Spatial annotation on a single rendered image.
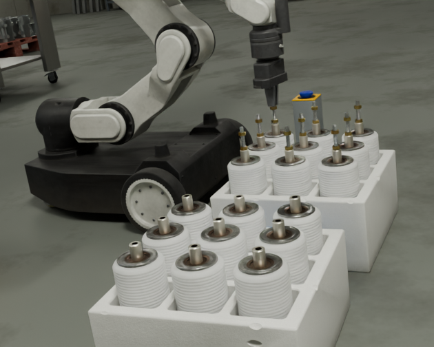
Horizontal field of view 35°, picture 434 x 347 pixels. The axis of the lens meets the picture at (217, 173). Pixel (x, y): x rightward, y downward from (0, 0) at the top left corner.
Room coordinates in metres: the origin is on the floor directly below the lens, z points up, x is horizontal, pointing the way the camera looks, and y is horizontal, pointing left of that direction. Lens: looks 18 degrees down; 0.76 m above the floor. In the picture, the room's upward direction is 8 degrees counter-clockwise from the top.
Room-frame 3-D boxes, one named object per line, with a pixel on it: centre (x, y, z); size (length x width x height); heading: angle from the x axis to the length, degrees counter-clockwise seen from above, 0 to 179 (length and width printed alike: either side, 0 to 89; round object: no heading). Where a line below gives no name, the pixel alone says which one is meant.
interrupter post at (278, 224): (1.15, -0.10, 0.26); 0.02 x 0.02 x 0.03
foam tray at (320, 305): (1.20, 0.01, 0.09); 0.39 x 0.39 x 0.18; 66
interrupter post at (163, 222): (1.24, 0.12, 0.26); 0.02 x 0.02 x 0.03
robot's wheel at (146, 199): (1.85, 0.19, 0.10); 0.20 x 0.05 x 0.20; 64
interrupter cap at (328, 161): (1.53, -0.29, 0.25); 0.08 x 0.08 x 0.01
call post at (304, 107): (1.98, -0.30, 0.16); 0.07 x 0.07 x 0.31; 64
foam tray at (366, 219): (1.69, -0.23, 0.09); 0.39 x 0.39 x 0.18; 64
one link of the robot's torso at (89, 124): (2.21, 0.32, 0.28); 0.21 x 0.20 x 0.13; 64
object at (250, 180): (1.63, -0.08, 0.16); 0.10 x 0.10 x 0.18
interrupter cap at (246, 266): (1.04, -0.05, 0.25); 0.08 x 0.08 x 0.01
